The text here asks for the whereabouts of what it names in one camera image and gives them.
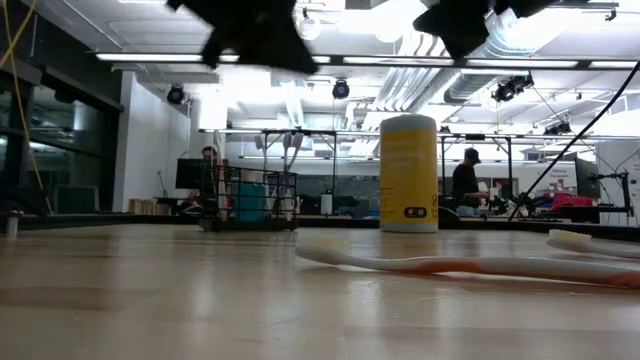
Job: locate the black aluminium table frame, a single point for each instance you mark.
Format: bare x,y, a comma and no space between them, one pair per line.
350,223

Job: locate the yellow wipes canister white lid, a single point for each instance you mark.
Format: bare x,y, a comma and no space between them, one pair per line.
407,170

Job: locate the red cloth object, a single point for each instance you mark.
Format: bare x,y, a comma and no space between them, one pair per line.
567,202

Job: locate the wooden boxes stack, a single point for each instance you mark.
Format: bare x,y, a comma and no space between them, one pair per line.
150,206

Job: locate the black background rig frame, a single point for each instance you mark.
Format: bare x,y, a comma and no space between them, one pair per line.
480,136
320,132

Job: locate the orange toothbrush yellow bristles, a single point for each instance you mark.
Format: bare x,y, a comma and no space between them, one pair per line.
450,265

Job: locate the black ceiling spotlight cluster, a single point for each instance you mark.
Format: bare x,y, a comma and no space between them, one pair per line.
510,89

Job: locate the person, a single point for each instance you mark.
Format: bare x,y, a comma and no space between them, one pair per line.
209,154
466,182

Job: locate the black computer monitor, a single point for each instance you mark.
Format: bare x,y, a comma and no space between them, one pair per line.
190,174
586,177

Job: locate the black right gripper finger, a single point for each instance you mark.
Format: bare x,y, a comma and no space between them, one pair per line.
460,27

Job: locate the orange toothbrush cream bristles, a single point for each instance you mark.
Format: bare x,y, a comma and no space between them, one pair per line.
570,242

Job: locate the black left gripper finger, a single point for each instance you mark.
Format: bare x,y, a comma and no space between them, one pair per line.
287,47

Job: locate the long LED light bar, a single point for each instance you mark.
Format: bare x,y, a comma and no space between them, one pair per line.
400,61

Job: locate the small white bottle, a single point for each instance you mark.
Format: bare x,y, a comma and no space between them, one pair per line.
326,204

